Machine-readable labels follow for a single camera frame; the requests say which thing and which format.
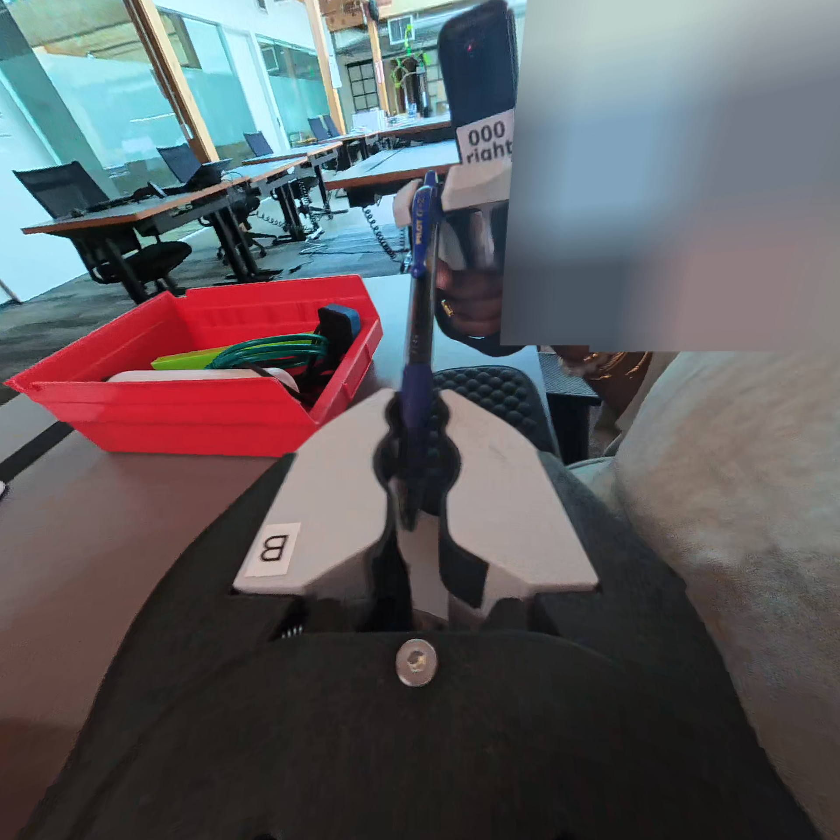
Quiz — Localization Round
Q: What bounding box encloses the black coiled cable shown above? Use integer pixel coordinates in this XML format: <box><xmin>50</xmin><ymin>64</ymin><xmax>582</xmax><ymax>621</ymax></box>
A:
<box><xmin>363</xmin><ymin>205</ymin><xmax>403</xmax><ymax>261</ymax></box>

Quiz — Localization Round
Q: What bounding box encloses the wooden pillar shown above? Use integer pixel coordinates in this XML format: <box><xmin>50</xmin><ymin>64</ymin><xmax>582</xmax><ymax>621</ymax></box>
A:
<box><xmin>304</xmin><ymin>0</ymin><xmax>347</xmax><ymax>137</ymax></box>
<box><xmin>123</xmin><ymin>0</ymin><xmax>221</xmax><ymax>163</ymax></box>

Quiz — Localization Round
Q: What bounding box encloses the lime green flat box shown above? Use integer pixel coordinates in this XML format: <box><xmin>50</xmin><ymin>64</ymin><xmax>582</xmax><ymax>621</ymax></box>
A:
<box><xmin>150</xmin><ymin>337</ymin><xmax>317</xmax><ymax>372</ymax></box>

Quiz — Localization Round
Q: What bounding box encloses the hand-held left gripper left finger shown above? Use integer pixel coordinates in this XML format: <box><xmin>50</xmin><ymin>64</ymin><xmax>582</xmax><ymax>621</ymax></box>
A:
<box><xmin>231</xmin><ymin>388</ymin><xmax>399</xmax><ymax>601</ymax></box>

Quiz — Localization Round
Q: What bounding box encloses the wooden office desk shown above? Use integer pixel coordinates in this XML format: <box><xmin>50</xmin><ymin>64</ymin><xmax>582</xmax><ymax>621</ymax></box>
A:
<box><xmin>21</xmin><ymin>176</ymin><xmax>252</xmax><ymax>304</ymax></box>
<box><xmin>323</xmin><ymin>138</ymin><xmax>461</xmax><ymax>265</ymax></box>
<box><xmin>241</xmin><ymin>140</ymin><xmax>343</xmax><ymax>245</ymax></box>

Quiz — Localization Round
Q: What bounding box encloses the white flat box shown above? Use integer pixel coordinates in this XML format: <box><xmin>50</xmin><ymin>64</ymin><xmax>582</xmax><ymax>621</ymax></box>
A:
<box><xmin>106</xmin><ymin>367</ymin><xmax>301</xmax><ymax>396</ymax></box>

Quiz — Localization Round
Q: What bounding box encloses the blue pen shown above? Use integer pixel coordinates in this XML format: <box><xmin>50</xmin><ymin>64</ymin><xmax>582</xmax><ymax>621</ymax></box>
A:
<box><xmin>399</xmin><ymin>168</ymin><xmax>443</xmax><ymax>534</ymax></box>

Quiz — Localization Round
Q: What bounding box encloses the person's right hand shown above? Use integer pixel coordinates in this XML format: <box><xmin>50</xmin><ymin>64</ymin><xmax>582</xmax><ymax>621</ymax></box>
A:
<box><xmin>433</xmin><ymin>261</ymin><xmax>508</xmax><ymax>343</ymax></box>

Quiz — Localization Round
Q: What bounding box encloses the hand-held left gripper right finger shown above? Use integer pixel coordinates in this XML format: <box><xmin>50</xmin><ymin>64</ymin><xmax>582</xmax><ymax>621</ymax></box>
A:
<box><xmin>438</xmin><ymin>388</ymin><xmax>601</xmax><ymax>619</ymax></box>

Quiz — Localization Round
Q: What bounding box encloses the black quilted chair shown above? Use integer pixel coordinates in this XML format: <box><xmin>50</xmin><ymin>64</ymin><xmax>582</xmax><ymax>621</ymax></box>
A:
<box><xmin>430</xmin><ymin>365</ymin><xmax>563</xmax><ymax>462</ymax></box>

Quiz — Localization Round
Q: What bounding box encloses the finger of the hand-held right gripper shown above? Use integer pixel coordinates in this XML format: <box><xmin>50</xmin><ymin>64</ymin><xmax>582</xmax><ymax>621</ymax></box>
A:
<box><xmin>438</xmin><ymin>161</ymin><xmax>513</xmax><ymax>216</ymax></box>
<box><xmin>392</xmin><ymin>180</ymin><xmax>421</xmax><ymax>232</ymax></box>

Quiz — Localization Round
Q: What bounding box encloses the green coiled cable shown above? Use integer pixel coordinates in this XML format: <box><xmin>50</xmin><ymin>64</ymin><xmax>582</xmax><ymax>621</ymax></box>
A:
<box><xmin>204</xmin><ymin>332</ymin><xmax>329</xmax><ymax>371</ymax></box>

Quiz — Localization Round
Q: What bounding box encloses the black and blue block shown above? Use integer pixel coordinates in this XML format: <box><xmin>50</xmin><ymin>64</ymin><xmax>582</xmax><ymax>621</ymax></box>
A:
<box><xmin>314</xmin><ymin>303</ymin><xmax>362</xmax><ymax>370</ymax></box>

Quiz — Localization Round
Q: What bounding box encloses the red plastic bin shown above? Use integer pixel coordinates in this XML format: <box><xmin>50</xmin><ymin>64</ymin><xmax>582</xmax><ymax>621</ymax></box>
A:
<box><xmin>3</xmin><ymin>273</ymin><xmax>384</xmax><ymax>459</ymax></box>

